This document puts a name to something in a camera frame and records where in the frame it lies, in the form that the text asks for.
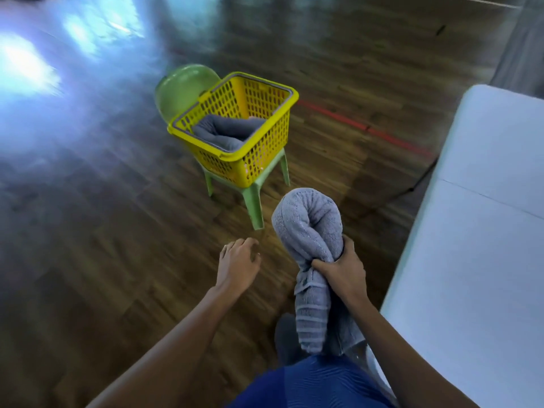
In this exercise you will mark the person's right hand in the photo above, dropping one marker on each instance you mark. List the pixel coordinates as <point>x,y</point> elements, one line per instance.
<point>346,278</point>

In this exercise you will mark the person's left hand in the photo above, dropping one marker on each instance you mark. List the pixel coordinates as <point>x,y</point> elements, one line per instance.
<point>236,267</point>

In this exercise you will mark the person's left thumb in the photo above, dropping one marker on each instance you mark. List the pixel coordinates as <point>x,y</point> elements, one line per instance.
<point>256,257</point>

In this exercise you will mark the person's right thumb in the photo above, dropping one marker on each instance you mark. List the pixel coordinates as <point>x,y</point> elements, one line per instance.
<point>325,265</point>

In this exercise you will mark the grey towel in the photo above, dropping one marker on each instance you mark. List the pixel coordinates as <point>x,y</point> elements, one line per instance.
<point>227,129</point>
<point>308,233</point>

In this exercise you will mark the person's right forearm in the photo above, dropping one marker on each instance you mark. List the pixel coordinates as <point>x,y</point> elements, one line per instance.
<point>399,361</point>

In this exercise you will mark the person's left forearm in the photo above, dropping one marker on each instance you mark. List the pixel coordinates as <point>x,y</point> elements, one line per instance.
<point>170,356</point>

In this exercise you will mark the person's dark grey sock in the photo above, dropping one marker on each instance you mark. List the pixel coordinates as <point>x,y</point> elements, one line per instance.
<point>289,339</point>

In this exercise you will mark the yellow plastic basket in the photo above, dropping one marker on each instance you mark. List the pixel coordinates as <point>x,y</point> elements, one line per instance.
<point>255,140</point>

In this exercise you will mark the person's blue shorts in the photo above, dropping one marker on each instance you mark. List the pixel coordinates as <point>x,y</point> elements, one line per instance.
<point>314,386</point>

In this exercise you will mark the grey folded towel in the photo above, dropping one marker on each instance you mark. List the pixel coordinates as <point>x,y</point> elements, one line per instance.
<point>227,129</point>

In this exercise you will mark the red floor tape line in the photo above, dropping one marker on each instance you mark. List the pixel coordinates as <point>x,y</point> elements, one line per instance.
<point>369,129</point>

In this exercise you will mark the white folding table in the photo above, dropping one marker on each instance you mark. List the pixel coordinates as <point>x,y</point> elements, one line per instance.
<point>476,259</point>

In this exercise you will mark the green plastic chair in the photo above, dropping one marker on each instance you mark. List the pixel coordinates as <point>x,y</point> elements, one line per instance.
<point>182,89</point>

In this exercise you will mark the grey curtain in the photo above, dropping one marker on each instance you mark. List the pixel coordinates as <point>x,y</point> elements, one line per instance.
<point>520,50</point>

